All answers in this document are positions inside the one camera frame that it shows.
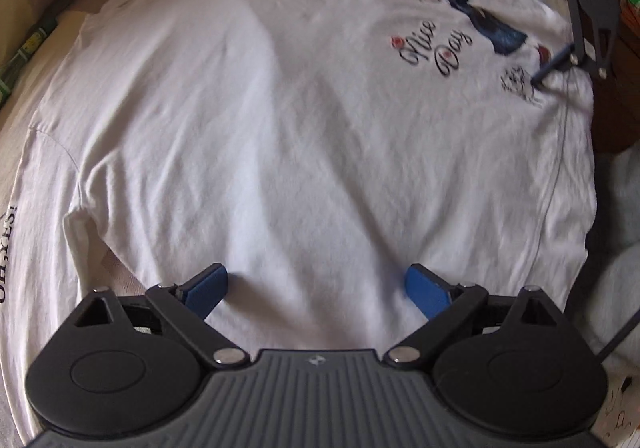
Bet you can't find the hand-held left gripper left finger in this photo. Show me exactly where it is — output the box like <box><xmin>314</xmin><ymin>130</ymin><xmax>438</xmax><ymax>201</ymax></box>
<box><xmin>75</xmin><ymin>264</ymin><xmax>251</xmax><ymax>370</ymax></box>

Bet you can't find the light blue cloth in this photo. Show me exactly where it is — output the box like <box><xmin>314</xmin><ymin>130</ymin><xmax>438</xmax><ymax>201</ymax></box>
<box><xmin>592</xmin><ymin>140</ymin><xmax>640</xmax><ymax>371</ymax></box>

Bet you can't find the white long-sleeve printed shirt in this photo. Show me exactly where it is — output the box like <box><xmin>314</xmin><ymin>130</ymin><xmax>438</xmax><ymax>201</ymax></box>
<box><xmin>0</xmin><ymin>0</ymin><xmax>598</xmax><ymax>448</ymax></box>

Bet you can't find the black cable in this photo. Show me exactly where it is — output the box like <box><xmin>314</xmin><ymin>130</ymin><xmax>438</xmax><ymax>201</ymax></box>
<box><xmin>596</xmin><ymin>315</ymin><xmax>636</xmax><ymax>365</ymax></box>

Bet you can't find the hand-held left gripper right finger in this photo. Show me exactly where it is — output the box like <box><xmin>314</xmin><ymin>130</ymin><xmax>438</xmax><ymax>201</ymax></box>
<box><xmin>384</xmin><ymin>265</ymin><xmax>558</xmax><ymax>369</ymax></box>

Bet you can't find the dark patterned flat packet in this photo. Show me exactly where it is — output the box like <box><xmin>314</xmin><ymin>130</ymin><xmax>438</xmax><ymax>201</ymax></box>
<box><xmin>0</xmin><ymin>15</ymin><xmax>58</xmax><ymax>103</ymax></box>

